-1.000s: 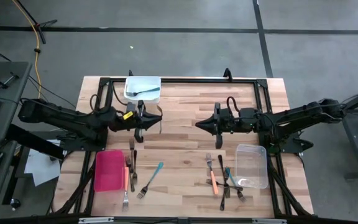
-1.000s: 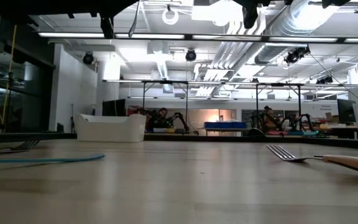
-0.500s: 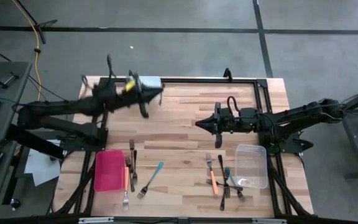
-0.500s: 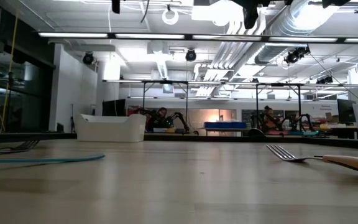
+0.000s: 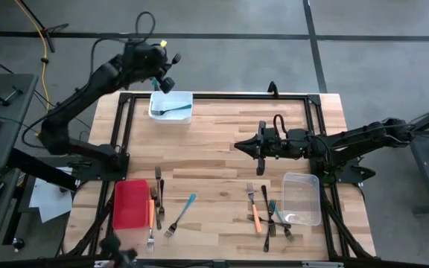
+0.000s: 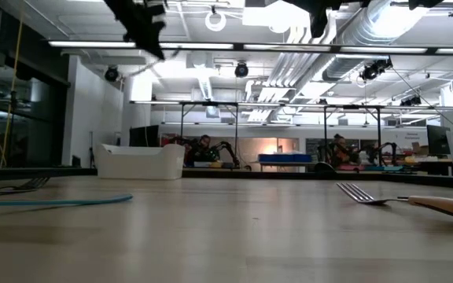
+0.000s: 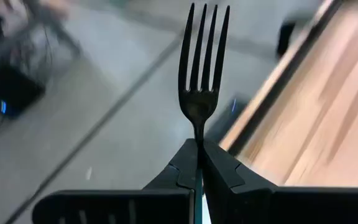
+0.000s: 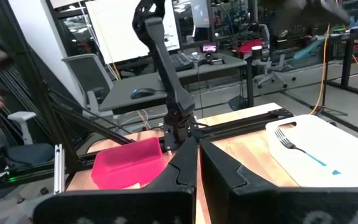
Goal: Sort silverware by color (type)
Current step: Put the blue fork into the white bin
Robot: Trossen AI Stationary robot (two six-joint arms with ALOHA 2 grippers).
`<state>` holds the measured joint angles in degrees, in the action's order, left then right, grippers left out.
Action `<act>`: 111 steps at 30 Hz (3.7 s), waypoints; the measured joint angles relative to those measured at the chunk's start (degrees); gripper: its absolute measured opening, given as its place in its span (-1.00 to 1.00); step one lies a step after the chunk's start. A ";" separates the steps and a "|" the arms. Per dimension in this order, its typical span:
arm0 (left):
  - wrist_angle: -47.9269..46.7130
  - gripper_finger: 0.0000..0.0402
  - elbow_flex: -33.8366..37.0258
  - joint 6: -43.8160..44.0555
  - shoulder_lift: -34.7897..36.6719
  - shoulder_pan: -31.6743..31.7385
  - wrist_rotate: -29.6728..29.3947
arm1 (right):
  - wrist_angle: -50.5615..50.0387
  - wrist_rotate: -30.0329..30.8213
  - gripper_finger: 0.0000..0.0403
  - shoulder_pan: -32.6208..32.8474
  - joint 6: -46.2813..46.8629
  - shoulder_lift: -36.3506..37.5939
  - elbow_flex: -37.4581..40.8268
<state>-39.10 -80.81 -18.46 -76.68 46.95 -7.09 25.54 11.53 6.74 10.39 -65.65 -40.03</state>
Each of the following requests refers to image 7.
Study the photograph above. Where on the black table clamp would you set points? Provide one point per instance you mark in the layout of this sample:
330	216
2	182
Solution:
286	39

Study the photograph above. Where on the black aluminium table frame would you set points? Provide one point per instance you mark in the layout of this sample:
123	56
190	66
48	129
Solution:
287	71

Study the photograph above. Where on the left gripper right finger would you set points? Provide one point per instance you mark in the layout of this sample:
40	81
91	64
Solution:
228	186

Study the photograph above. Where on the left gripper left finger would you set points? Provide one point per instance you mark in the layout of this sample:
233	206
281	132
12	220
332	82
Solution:
179	174

